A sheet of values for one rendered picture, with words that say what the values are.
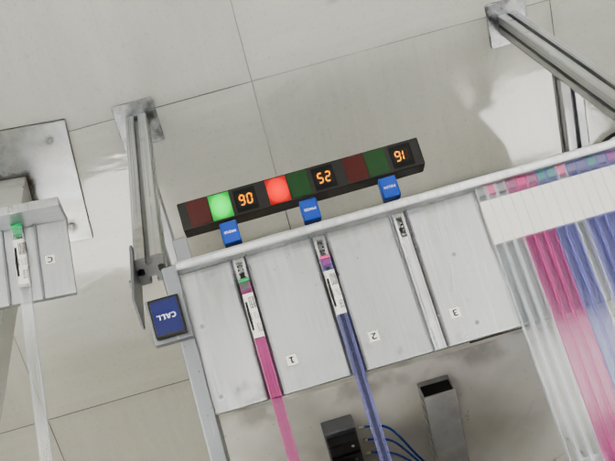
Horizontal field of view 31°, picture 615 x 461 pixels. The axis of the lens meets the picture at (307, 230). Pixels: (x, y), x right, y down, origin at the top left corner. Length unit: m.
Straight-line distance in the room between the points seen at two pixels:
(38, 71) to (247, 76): 0.39
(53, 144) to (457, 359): 0.88
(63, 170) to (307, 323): 0.86
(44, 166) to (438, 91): 0.78
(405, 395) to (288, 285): 0.37
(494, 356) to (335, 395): 0.25
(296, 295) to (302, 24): 0.80
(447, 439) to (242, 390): 0.44
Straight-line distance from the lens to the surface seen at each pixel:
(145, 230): 1.65
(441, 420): 1.73
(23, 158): 2.16
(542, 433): 1.86
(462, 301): 1.45
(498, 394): 1.79
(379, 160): 1.51
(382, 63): 2.17
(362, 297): 1.45
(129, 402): 2.42
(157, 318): 1.41
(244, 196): 1.50
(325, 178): 1.50
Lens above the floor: 2.03
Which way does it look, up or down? 64 degrees down
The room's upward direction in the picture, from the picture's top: 158 degrees clockwise
